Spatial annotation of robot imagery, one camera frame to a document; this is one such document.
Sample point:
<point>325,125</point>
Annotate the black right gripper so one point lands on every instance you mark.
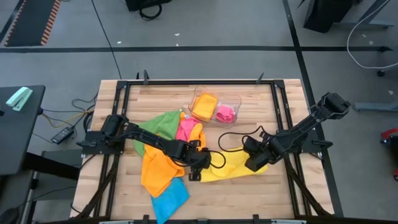
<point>256,158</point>

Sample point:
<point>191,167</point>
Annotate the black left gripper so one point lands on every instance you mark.
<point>199,160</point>

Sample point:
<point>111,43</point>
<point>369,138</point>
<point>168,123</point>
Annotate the yellow microfiber towel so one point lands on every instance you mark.
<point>230,169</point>

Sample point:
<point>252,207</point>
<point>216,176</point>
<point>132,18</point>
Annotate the pink microfiber towel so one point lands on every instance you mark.
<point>186,127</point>
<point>225,113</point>

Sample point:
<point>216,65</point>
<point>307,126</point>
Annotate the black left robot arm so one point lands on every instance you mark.
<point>155,141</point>

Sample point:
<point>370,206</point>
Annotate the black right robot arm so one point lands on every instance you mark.
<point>304,127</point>

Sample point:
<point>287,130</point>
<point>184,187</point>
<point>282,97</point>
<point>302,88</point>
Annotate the blue microfiber towel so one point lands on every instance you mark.
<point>169,202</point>

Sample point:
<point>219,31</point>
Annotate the green microfiber towel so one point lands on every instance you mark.
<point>161,124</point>

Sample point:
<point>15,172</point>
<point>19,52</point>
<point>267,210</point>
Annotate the clear plastic bin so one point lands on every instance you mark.
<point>236,102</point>

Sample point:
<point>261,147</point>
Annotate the grey metal desk foot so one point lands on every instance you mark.
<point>373,106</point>
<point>373,24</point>

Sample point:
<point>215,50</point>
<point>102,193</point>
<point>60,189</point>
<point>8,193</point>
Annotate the red and black cart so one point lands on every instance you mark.
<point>388,133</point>

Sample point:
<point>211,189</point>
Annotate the black power adapter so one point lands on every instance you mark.
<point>62,135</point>

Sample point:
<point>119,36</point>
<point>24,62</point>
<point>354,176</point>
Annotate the black desk base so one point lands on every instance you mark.
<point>53,166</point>

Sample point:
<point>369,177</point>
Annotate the black caster wheel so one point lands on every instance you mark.
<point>380,73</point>

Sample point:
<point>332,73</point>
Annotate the black cabinet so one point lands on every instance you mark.
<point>323,14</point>

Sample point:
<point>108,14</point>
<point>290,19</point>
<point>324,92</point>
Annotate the black equipment box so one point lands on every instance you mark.
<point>140,3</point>

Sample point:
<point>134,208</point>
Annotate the black side table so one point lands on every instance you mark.
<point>15,140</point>

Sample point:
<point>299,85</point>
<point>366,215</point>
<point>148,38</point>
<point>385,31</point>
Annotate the mint green stapler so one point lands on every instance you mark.
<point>18,99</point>

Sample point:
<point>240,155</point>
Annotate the black orange-edged floor mat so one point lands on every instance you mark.
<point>31,21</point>

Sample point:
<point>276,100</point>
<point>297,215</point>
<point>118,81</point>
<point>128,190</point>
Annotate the black aluminium table frame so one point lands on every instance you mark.
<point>171,82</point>

